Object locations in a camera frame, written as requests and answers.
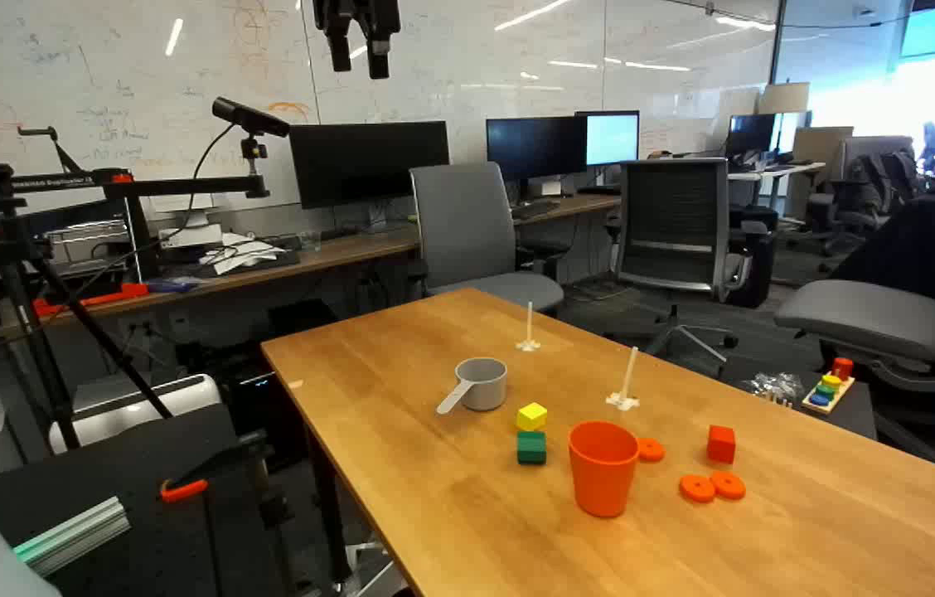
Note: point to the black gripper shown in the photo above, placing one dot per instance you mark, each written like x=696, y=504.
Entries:
x=354, y=13

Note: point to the yellow block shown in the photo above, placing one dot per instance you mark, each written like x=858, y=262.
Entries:
x=531, y=417

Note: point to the green block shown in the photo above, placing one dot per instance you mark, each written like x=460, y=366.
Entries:
x=531, y=450

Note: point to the orange block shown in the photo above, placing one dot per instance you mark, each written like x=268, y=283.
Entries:
x=720, y=446

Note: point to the grey measuring cup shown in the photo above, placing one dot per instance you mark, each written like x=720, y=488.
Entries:
x=480, y=386

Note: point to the orange plastic cup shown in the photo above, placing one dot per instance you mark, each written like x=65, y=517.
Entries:
x=604, y=467

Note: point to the black computer monitor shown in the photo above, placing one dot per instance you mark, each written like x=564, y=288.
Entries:
x=531, y=151
x=369, y=162

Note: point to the grey office chair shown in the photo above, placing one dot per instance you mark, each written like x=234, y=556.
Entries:
x=460, y=226
x=876, y=319

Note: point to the long wooden desk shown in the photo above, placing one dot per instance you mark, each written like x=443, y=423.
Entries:
x=304, y=261

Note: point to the white papers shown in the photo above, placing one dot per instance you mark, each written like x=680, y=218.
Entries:
x=226, y=253

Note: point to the lit computer monitor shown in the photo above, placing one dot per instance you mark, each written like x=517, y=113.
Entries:
x=612, y=137

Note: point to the black mesh office chair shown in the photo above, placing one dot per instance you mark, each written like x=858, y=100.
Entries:
x=674, y=219

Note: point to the red tool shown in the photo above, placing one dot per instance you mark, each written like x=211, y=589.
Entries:
x=89, y=301

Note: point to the small dark monitor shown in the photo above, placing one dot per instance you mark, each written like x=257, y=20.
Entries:
x=751, y=134

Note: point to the white box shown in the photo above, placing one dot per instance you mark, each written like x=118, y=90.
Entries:
x=137, y=401

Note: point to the black tripod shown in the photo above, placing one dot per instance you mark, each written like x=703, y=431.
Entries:
x=14, y=301

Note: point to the beige lamp shade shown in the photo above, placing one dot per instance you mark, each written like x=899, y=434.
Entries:
x=783, y=98

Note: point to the white desk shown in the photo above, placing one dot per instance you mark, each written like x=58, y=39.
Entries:
x=778, y=176

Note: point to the orange disc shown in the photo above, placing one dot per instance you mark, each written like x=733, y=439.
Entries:
x=730, y=486
x=651, y=450
x=696, y=488

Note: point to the black cart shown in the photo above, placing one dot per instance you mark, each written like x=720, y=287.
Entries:
x=137, y=509

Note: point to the clear plastic piece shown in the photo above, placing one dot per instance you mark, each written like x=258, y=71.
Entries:
x=773, y=386

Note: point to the aluminium bar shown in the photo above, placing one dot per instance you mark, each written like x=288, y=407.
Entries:
x=69, y=534

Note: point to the colourful stacking toy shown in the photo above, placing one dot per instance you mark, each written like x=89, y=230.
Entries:
x=827, y=386

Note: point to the black jacket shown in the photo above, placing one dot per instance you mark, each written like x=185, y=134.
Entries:
x=908, y=251

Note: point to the black low table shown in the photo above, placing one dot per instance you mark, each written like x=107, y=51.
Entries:
x=858, y=423

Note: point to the black camera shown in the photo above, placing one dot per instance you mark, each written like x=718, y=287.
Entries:
x=249, y=113

